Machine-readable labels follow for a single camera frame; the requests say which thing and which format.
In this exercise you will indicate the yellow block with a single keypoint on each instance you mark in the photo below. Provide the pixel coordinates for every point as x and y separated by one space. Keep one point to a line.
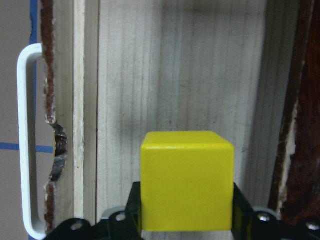
187 182

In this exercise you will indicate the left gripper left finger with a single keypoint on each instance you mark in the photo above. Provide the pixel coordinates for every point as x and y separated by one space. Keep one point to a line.
133 213

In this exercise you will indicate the dark wooden drawer cabinet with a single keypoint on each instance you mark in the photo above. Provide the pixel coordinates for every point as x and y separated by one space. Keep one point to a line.
295 186

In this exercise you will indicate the white drawer handle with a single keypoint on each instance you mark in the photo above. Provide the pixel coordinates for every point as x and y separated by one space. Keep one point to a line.
27 140

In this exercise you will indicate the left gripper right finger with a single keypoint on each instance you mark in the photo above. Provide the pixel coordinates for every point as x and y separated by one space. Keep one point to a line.
242 212

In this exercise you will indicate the light wooden drawer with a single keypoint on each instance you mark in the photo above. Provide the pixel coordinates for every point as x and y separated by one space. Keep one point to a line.
118 69

